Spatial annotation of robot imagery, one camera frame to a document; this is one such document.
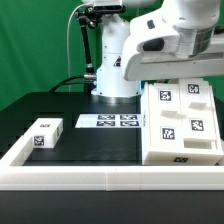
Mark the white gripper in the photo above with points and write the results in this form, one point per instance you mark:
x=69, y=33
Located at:
x=156, y=66

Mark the white cabinet body box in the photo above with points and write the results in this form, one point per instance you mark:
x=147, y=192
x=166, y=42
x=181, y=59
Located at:
x=179, y=156

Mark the white cabinet door piece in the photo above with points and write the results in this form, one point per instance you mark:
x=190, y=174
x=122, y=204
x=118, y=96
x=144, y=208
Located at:
x=165, y=116
x=200, y=128

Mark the white block with markers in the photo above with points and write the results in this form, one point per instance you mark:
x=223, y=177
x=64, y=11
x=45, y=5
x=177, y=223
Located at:
x=46, y=132

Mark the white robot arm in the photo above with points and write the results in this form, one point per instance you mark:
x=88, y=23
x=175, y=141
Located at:
x=178, y=40

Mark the white flat marker plate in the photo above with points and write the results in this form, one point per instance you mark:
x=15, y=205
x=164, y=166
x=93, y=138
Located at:
x=108, y=121

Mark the black camera on mount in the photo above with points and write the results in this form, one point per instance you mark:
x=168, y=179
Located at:
x=111, y=9

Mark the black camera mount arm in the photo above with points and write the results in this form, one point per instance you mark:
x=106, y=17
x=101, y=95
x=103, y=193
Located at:
x=87, y=20

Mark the white U-shaped border frame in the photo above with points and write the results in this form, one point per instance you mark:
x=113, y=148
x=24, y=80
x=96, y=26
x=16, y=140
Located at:
x=15, y=175

